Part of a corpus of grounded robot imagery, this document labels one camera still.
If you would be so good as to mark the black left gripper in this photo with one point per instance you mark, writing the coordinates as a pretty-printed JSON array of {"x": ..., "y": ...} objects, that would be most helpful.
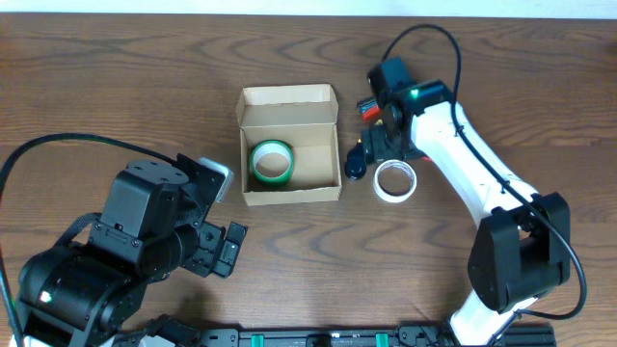
[{"x": 212, "y": 243}]

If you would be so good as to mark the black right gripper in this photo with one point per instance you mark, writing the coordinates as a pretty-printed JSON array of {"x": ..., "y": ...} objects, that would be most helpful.
[{"x": 374, "y": 146}]

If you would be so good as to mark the white tape roll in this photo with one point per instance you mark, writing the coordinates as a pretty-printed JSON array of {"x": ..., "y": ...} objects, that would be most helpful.
[{"x": 394, "y": 181}]

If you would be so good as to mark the cardboard box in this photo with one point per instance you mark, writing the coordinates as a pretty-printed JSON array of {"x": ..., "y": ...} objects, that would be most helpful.
[{"x": 304, "y": 117}]

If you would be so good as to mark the green tape roll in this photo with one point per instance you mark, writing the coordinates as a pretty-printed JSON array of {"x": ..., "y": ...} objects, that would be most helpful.
[{"x": 272, "y": 163}]

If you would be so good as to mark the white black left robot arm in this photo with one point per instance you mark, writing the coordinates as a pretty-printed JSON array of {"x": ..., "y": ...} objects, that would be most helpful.
[{"x": 81, "y": 290}]

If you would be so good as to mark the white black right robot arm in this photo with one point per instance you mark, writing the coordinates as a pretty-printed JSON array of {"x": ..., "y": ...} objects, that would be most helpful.
[{"x": 522, "y": 247}]

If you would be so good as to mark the small black glue bottle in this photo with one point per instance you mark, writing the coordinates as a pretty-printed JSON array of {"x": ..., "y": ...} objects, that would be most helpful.
[{"x": 355, "y": 166}]

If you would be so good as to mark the red marker pen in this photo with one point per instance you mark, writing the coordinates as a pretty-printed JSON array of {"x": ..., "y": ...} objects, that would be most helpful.
[{"x": 371, "y": 114}]

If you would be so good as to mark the dark blue marker pen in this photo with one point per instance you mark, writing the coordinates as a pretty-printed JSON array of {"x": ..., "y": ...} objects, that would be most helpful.
[{"x": 366, "y": 104}]

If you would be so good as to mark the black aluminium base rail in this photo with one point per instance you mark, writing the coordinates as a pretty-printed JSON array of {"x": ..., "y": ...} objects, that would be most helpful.
[{"x": 166, "y": 331}]

